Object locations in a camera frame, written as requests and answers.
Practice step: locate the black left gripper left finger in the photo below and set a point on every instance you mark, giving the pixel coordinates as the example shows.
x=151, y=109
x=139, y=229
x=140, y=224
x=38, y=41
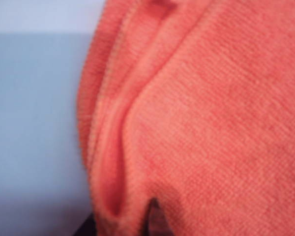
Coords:
x=87, y=226

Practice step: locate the orange microfiber rag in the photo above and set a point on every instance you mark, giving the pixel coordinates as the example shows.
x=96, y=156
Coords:
x=199, y=118

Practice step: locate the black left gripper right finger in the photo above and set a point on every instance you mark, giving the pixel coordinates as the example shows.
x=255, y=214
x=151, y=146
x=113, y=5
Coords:
x=155, y=216

